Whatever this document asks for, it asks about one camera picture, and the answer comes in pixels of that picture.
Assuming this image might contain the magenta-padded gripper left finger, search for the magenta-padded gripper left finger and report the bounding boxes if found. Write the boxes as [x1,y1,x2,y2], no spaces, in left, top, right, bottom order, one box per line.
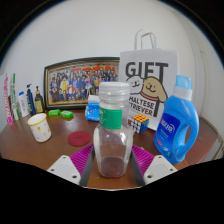
[46,143,97,188]

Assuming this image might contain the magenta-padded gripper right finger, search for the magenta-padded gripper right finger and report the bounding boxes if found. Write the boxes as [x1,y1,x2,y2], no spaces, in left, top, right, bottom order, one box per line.
[129,144,178,187]

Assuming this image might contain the clear bottle with green label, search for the clear bottle with green label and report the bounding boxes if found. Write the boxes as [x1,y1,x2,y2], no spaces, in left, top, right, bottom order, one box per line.
[92,81,134,179]

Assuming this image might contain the flat round red coaster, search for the flat round red coaster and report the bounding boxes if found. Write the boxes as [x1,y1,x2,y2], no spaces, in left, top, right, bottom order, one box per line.
[67,130,92,148]

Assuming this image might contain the blue detergent bottle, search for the blue detergent bottle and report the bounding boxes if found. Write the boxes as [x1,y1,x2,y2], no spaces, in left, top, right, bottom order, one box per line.
[153,74,200,165]

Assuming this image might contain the colourful puzzle cube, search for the colourful puzzle cube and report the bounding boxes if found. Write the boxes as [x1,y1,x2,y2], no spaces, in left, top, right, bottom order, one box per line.
[127,114,150,134]

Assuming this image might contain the white cup with yellow rim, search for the white cup with yellow rim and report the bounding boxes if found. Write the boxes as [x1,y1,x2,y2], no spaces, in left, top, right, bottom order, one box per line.
[26,112,53,144]

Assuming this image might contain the small green box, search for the small green box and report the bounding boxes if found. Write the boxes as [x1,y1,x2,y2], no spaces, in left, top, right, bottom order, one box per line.
[47,108,62,117]
[59,110,74,119]

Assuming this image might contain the blue tissue pack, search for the blue tissue pack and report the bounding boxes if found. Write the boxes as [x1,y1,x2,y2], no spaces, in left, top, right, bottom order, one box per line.
[84,94,101,122]

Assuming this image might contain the dark pump bottle yellow label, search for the dark pump bottle yellow label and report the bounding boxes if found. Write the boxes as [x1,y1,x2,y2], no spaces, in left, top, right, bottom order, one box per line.
[34,86,45,114]

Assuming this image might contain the dark blue pump bottle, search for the dark blue pump bottle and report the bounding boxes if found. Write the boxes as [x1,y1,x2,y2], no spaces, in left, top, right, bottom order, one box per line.
[26,83,37,116]

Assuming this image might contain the white bottle with blue cap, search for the white bottle with blue cap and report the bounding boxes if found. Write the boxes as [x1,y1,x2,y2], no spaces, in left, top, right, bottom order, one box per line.
[18,91,30,118]

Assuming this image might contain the framed group picture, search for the framed group picture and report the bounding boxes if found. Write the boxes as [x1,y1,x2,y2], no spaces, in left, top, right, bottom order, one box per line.
[43,56,121,111]

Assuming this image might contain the white printed paper gift bag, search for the white printed paper gift bag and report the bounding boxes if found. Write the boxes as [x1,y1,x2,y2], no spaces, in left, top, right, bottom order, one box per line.
[118,29,179,132]

